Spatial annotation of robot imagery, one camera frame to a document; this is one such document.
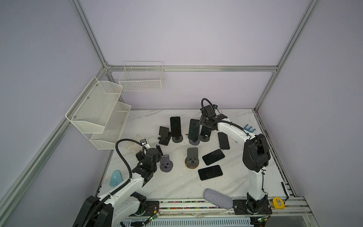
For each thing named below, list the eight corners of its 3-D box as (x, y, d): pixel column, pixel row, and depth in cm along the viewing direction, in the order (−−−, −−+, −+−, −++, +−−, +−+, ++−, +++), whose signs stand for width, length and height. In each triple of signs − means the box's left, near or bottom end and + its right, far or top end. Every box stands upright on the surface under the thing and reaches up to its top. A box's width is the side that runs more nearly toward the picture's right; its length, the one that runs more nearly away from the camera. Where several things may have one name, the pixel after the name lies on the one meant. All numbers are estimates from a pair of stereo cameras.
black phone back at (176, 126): (171, 140, 103) (169, 126, 90) (172, 131, 109) (170, 116, 95) (180, 140, 103) (179, 126, 90) (181, 131, 109) (180, 116, 95)
